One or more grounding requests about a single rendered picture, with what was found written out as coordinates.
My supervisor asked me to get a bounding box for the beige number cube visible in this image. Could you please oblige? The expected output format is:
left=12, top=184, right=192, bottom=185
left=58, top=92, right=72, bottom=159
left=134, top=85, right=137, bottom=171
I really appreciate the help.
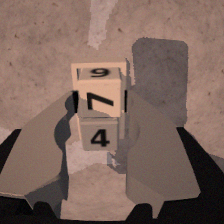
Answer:
left=77, top=67, right=122, bottom=118
left=79, top=117, right=119, bottom=151

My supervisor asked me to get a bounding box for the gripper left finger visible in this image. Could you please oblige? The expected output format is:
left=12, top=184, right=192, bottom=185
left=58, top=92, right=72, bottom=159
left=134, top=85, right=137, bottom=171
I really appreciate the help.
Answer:
left=0, top=90, right=79, bottom=219

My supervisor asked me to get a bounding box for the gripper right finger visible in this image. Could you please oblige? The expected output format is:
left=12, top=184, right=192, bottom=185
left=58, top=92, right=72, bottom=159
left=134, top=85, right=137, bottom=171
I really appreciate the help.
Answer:
left=124, top=89, right=224, bottom=224

